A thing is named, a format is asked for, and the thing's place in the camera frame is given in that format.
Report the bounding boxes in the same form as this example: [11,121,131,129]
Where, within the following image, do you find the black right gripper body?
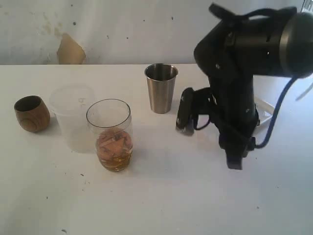
[190,88,259,157]

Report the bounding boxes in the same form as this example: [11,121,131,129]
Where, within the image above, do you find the stainless steel cup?
[144,63,178,114]

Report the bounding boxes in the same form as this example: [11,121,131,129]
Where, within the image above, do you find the clear plastic cup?
[86,98,134,172]

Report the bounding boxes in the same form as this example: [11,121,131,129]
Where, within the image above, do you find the translucent white plastic cup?
[49,83,95,153]

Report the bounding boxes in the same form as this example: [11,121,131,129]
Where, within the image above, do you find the brown wooden cup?
[14,95,50,133]

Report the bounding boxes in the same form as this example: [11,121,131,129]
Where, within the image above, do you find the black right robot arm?
[192,3,313,170]

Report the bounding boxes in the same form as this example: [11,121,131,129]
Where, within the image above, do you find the white square plastic tray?
[254,96,274,127]

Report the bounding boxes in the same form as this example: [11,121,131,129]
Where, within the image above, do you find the brown wooden cubes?
[96,131,133,161]

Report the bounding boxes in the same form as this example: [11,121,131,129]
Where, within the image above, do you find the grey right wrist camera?
[176,88,194,136]

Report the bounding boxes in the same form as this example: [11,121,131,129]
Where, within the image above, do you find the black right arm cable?
[254,75,298,149]

